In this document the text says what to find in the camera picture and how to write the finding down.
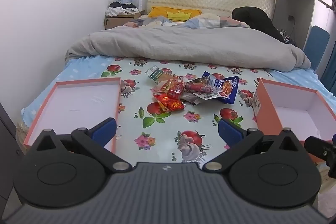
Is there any orange clear snack packet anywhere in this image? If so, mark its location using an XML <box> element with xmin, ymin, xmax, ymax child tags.
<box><xmin>151</xmin><ymin>81</ymin><xmax>171</xmax><ymax>98</ymax></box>

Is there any blue snack packet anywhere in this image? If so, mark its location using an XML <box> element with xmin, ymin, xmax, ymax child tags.
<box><xmin>202</xmin><ymin>70</ymin><xmax>239</xmax><ymax>105</ymax></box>

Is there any grey snack packet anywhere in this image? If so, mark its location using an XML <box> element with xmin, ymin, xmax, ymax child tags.
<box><xmin>183</xmin><ymin>93</ymin><xmax>202</xmax><ymax>107</ymax></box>

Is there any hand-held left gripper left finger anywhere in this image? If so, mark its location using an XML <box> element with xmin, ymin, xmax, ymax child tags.
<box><xmin>34</xmin><ymin>117</ymin><xmax>132</xmax><ymax>172</ymax></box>

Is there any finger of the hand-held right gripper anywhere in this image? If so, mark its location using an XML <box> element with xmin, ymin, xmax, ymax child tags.
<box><xmin>304</xmin><ymin>136</ymin><xmax>336</xmax><ymax>161</ymax></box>

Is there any yellow pillow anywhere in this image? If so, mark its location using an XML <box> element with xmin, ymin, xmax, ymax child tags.
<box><xmin>148</xmin><ymin>6</ymin><xmax>202</xmax><ymax>22</ymax></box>

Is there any fruit-printed tablecloth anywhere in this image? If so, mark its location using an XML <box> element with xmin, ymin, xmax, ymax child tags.
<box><xmin>50</xmin><ymin>56</ymin><xmax>289</xmax><ymax>170</ymax></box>

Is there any orange red-label snack packet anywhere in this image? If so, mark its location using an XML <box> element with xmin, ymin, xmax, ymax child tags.
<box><xmin>157</xmin><ymin>74</ymin><xmax>185</xmax><ymax>99</ymax></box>

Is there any blue curtain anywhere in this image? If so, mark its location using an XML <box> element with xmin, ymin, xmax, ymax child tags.
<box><xmin>320</xmin><ymin>42</ymin><xmax>336</xmax><ymax>98</ymax></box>

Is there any green-label clear snack packet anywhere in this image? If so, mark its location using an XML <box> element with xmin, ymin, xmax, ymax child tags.
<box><xmin>146</xmin><ymin>65</ymin><xmax>174</xmax><ymax>83</ymax></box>

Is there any bright yellow cloth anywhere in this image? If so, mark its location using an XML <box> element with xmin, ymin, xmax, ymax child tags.
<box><xmin>167</xmin><ymin>12</ymin><xmax>191</xmax><ymax>22</ymax></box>

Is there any blue chair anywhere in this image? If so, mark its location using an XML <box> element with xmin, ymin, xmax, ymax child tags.
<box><xmin>303</xmin><ymin>25</ymin><xmax>330</xmax><ymax>73</ymax></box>

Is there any striped cloth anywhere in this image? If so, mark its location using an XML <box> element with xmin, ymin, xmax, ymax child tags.
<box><xmin>280</xmin><ymin>29</ymin><xmax>292</xmax><ymax>44</ymax></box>

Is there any white cloth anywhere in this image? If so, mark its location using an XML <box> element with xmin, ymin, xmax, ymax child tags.
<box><xmin>106</xmin><ymin>7</ymin><xmax>127</xmax><ymax>17</ymax></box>

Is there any orange box lid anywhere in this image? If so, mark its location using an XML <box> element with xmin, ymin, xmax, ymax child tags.
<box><xmin>23</xmin><ymin>77</ymin><xmax>122</xmax><ymax>153</ymax></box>

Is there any orange cardboard box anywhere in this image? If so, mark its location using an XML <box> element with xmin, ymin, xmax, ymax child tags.
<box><xmin>252</xmin><ymin>79</ymin><xmax>336</xmax><ymax>164</ymax></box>

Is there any brown cardboard box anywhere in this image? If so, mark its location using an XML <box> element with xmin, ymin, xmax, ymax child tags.
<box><xmin>104</xmin><ymin>10</ymin><xmax>145</xmax><ymax>30</ymax></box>

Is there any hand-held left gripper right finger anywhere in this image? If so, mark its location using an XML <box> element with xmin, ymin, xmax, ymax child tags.
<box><xmin>202</xmin><ymin>118</ymin><xmax>301</xmax><ymax>172</ymax></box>

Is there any patchwork quilt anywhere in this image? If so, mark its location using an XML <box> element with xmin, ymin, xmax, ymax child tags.
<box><xmin>123</xmin><ymin>15</ymin><xmax>251</xmax><ymax>29</ymax></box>

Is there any grey duvet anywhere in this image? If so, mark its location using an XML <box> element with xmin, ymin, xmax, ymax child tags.
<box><xmin>64</xmin><ymin>26</ymin><xmax>313</xmax><ymax>72</ymax></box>

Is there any black garment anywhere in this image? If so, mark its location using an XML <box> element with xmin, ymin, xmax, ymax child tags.
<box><xmin>232</xmin><ymin>7</ymin><xmax>287</xmax><ymax>43</ymax></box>

